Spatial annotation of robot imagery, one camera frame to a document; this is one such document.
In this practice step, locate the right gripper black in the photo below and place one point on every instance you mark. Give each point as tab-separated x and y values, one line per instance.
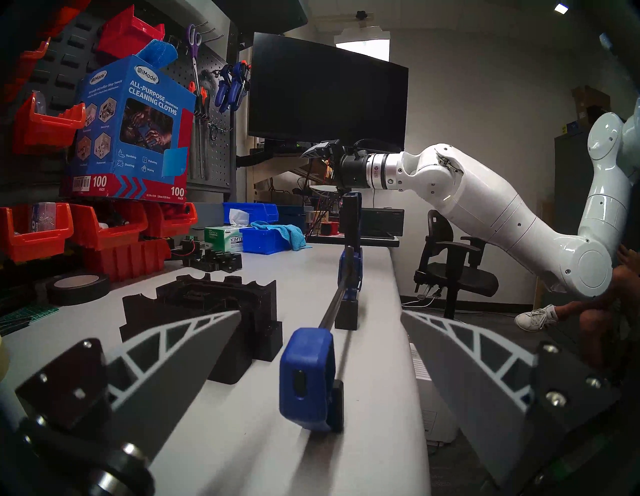
350	167

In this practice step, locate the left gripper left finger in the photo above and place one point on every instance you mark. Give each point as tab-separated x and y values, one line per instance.
175	360

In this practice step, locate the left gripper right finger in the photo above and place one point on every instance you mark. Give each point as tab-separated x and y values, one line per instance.
475	380

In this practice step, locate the blue black bar clamp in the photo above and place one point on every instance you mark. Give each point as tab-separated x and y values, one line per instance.
310	370

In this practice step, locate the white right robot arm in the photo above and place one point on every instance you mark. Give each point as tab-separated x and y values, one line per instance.
500	210

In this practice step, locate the black 3D printed piece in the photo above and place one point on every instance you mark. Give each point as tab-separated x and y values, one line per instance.
230	370
220	295

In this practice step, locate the blue spring clamp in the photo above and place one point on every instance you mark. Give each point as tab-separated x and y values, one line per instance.
239	82
222	87

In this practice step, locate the small black printed parts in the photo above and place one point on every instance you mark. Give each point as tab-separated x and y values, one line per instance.
220	260

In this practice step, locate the large black monitor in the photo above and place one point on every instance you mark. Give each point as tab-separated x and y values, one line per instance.
325	95

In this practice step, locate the white sneaker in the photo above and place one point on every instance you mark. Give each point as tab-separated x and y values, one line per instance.
535	318

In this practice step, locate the blue microfiber cloth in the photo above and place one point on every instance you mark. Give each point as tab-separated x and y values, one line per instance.
282	232

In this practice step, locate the blue plastic storage bin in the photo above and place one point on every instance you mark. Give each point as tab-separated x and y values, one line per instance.
250	211
265	242

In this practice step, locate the grey pegboard back panel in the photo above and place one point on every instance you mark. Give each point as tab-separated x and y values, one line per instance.
220	160

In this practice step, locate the white side desk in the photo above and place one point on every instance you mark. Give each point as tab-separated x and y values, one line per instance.
350	241

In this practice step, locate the black metal carabiner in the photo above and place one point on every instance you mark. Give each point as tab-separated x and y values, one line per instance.
214	131

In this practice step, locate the red nested bin stack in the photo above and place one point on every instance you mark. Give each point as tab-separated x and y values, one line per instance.
127	260

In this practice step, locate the black office chair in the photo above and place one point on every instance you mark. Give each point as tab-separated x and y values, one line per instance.
450	270

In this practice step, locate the bright ceiling light panel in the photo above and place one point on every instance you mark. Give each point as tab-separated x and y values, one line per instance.
362	47

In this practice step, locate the black tape roll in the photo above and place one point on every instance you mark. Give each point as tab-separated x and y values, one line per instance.
75	297

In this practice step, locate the green white tissue box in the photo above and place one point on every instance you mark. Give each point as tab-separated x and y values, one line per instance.
222	239

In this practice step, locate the red plastic storage bin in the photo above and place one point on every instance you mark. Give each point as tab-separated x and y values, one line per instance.
25	65
127	32
107	232
45	127
170	222
65	15
32	240

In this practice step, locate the black workbench overhead shelf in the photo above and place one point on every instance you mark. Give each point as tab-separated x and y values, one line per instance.
260	15

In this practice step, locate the green cutting mat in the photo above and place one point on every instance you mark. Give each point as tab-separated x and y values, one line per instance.
25	315

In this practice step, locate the blue cloth in box opening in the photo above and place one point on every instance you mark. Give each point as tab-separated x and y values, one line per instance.
157	52

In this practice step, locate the blue cleaning cloths box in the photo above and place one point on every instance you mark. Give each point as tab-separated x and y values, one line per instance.
130	125

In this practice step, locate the dark grey metal cabinet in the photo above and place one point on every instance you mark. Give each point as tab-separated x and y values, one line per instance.
570	190

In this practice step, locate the plain brown cardboard box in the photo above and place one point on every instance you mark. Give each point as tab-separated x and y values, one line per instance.
590	102

